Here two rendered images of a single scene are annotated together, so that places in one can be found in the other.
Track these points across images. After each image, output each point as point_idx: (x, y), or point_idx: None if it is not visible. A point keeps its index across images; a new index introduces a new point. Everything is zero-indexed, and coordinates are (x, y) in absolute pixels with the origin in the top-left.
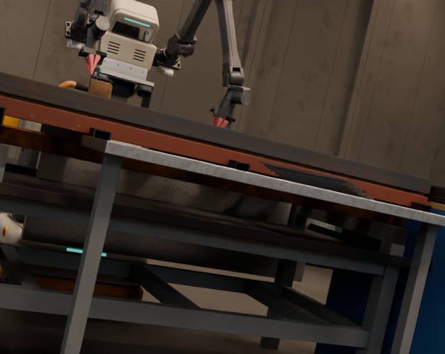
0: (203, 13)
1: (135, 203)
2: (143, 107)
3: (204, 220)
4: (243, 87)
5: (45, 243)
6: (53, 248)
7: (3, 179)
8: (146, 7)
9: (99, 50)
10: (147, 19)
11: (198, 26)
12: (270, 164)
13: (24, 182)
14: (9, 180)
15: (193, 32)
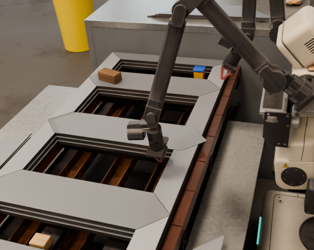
0: (224, 38)
1: (149, 165)
2: (79, 86)
3: (59, 154)
4: (133, 122)
5: (264, 204)
6: (262, 210)
7: (169, 115)
8: (298, 22)
9: (227, 60)
10: (278, 37)
11: (239, 54)
12: (23, 135)
13: (169, 122)
14: (167, 117)
15: (245, 61)
